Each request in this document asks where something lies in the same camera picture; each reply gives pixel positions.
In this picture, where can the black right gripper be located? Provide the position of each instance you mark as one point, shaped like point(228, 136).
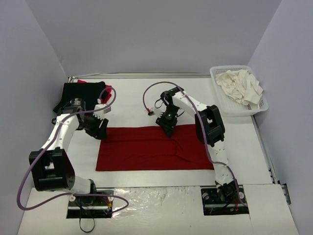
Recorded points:
point(167, 123)

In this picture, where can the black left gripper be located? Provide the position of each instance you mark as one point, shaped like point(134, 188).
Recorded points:
point(98, 128)

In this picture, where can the red t-shirt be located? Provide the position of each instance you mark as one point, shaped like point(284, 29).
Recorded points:
point(107, 94)
point(148, 148)

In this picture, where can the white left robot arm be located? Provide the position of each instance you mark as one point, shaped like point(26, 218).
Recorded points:
point(51, 166)

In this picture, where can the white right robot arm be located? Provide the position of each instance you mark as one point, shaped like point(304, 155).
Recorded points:
point(210, 131)

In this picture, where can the white t-shirts pile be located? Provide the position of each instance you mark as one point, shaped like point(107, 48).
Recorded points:
point(241, 86)

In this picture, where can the folded red t-shirt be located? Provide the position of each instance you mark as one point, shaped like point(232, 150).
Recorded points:
point(107, 94)

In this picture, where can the folded black t-shirt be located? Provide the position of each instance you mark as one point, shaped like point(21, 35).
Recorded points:
point(68, 94)

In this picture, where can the white plastic laundry basket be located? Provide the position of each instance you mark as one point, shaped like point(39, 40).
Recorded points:
point(228, 106)

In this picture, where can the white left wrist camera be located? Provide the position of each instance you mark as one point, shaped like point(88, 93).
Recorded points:
point(101, 109)

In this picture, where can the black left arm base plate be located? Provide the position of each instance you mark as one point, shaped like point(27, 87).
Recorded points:
point(89, 207)

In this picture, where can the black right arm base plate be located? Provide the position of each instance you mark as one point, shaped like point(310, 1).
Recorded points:
point(214, 204)

